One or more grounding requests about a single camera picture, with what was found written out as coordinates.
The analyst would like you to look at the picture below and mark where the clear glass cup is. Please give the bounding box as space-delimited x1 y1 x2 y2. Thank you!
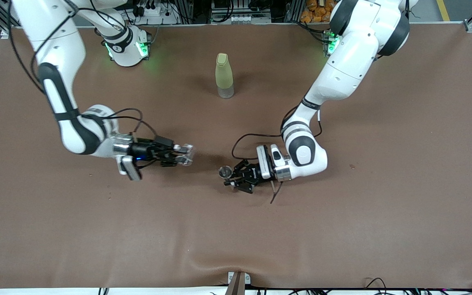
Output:
175 143 195 167

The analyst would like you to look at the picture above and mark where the brown liquid puddle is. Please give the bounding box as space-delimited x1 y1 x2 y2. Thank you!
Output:
213 155 233 169

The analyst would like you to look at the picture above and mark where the brown table mat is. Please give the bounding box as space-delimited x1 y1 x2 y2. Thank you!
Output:
0 23 472 289

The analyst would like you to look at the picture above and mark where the yellow-green bottle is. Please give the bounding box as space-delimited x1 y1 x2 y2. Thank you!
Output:
215 52 235 99

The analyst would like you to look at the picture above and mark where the orange snack packets pile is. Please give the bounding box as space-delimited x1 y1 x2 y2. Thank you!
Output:
300 0 337 23

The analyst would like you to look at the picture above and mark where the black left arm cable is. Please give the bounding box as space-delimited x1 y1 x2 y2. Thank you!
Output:
232 109 322 204

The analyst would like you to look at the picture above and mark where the metal clamp bracket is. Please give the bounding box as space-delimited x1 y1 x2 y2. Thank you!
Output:
225 271 251 295

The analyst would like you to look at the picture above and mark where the black cable loop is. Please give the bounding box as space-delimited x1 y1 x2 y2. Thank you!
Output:
363 277 388 295

